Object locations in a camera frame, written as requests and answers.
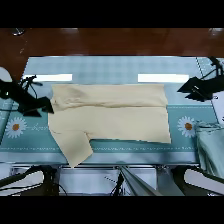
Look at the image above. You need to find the pale green garment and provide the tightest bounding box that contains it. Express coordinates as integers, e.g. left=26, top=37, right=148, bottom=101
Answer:
left=194, top=121, right=224, bottom=180

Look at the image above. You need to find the black cable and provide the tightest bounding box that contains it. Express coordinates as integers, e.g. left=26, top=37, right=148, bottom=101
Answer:
left=104, top=172, right=126, bottom=197

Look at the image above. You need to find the silver frame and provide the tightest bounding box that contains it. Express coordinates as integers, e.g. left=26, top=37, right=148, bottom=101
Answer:
left=0, top=161, right=202, bottom=197

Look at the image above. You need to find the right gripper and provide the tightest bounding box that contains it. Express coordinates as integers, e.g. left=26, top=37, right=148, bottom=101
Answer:
left=176, top=76, right=214, bottom=103

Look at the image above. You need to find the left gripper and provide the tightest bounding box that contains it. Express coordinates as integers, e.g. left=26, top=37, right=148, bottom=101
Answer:
left=17, top=95, right=55, bottom=118

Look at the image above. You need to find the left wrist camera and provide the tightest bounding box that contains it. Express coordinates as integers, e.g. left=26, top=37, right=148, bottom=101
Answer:
left=19, top=74, right=44, bottom=100

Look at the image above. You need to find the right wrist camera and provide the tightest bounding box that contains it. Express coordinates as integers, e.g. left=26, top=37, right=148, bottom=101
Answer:
left=207, top=55, right=224, bottom=79

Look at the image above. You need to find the beige T-shirt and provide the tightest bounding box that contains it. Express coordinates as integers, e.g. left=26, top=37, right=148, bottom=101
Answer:
left=47, top=82, right=173, bottom=169

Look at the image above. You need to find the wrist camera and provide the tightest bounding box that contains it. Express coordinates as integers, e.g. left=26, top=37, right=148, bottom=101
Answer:
left=19, top=74, right=44, bottom=100
left=207, top=55, right=224, bottom=79

